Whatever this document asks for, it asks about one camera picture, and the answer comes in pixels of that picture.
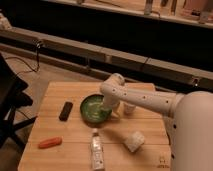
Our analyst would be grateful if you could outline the green ceramic bowl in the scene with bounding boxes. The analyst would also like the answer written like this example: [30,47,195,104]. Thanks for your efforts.
[80,94,112,124]

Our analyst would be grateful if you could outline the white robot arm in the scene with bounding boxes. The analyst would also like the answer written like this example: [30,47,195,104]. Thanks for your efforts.
[100,73,213,171]

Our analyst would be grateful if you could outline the white green sponge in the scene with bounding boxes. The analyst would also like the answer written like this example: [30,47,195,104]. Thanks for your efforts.
[124,131,145,153]

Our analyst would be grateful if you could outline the clear plastic bottle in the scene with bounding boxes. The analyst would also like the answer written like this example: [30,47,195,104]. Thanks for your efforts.
[91,128,105,171]

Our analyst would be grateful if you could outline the black rectangular remote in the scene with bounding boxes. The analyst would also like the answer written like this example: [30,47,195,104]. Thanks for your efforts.
[59,102,73,121]

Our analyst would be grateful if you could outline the orange carrot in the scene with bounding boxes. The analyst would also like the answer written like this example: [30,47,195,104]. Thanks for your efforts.
[38,137,62,149]

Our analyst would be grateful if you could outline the black office chair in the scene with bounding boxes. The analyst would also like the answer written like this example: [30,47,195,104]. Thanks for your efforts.
[0,53,36,149]

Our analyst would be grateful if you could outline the black cable on floor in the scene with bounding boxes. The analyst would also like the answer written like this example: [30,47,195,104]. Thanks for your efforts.
[4,39,44,76]

